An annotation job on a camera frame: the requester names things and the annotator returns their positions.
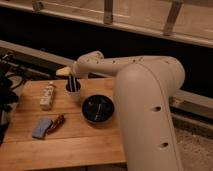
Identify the white small bottle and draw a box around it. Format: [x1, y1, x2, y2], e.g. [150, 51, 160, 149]
[40, 81, 56, 110]

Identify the black cables and equipment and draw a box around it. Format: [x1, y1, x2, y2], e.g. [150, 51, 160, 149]
[0, 49, 26, 146]

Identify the black bowl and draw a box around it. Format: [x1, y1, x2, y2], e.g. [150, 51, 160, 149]
[82, 94, 114, 123]

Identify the red brown snack wrapper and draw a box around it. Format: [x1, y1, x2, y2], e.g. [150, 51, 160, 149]
[46, 115, 65, 134]

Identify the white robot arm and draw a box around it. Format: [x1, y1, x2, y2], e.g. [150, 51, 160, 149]
[56, 51, 185, 171]

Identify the white ceramic cup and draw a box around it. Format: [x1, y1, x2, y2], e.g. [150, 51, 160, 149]
[66, 77, 81, 102]

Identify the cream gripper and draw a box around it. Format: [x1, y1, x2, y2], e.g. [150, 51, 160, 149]
[56, 66, 77, 92]

